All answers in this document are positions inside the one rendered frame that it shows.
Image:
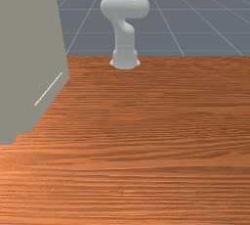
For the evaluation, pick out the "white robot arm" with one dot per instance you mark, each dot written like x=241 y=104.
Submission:
x=125 y=7

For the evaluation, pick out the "pale grey cabinet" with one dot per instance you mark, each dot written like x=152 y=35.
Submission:
x=29 y=49

